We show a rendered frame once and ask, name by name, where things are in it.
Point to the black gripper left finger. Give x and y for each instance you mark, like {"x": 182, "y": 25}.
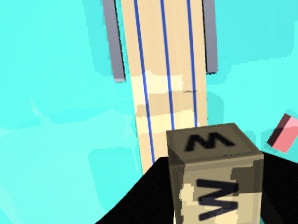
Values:
{"x": 150, "y": 201}

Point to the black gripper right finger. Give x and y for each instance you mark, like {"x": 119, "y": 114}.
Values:
{"x": 279, "y": 198}

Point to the beige cube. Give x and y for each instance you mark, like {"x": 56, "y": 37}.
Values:
{"x": 216, "y": 175}

